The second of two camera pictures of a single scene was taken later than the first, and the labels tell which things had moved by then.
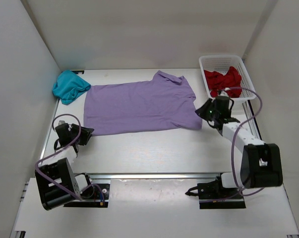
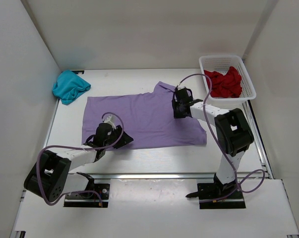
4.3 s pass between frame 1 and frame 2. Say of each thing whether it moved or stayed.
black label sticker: stayed
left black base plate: stayed
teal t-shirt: stayed
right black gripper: moved
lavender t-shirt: moved
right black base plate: stayed
